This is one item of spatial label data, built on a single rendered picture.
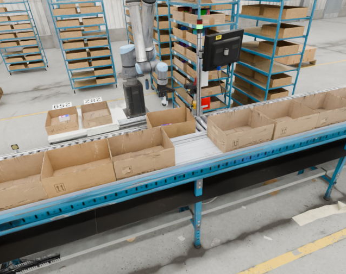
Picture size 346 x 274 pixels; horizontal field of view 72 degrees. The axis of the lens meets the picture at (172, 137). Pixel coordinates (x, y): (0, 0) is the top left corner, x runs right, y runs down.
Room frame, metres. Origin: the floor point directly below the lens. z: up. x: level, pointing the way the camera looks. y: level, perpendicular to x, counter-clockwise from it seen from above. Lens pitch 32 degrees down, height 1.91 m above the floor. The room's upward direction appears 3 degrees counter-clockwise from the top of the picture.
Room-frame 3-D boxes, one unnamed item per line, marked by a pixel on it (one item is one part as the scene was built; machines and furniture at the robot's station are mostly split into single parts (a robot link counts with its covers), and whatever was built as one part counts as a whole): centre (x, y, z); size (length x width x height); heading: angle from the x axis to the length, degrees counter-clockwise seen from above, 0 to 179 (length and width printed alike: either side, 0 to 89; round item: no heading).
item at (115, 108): (2.32, 0.80, 0.74); 1.00 x 0.58 x 0.03; 111
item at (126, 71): (2.38, 0.39, 1.22); 0.19 x 0.19 x 0.10
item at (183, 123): (1.90, 0.02, 0.83); 0.39 x 0.29 x 0.17; 104
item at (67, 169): (1.18, 0.59, 0.96); 0.39 x 0.29 x 0.17; 108
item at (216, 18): (2.95, -0.42, 1.59); 0.40 x 0.30 x 0.10; 18
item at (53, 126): (2.18, 1.12, 0.80); 0.38 x 0.28 x 0.10; 18
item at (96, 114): (2.27, 0.80, 0.80); 0.38 x 0.28 x 0.10; 19
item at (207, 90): (2.96, -0.43, 0.79); 0.40 x 0.30 x 0.10; 19
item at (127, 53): (2.38, 0.38, 1.36); 0.17 x 0.15 x 0.18; 111
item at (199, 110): (2.23, -0.28, 1.11); 0.12 x 0.05 x 0.88; 108
